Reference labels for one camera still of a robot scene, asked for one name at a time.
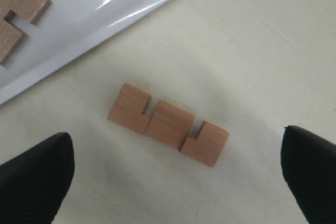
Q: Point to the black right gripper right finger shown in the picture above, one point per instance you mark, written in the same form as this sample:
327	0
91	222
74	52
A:
308	167

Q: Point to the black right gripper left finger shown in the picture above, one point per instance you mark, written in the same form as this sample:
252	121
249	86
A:
34	183

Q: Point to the zigzag wooden block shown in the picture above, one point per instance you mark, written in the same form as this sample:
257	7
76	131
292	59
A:
169	125

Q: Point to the notched wooden piece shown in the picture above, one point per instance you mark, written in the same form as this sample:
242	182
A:
29	10

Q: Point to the white plastic tray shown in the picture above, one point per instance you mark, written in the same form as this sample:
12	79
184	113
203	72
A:
67	30

